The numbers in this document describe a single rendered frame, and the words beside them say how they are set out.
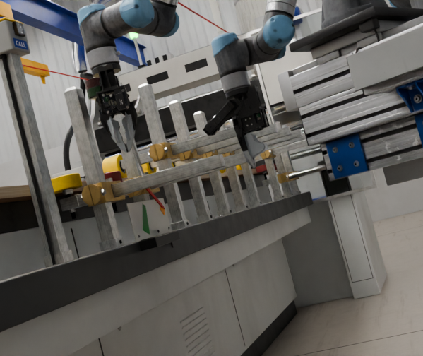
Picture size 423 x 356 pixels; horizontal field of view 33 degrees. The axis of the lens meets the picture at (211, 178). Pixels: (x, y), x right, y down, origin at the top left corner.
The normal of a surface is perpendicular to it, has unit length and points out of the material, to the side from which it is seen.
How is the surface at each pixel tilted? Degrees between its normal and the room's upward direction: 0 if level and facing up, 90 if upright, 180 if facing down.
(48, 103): 90
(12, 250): 90
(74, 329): 90
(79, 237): 90
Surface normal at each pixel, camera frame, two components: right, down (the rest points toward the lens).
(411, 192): -0.25, 0.02
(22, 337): 0.92, -0.26
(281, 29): 0.19, -0.10
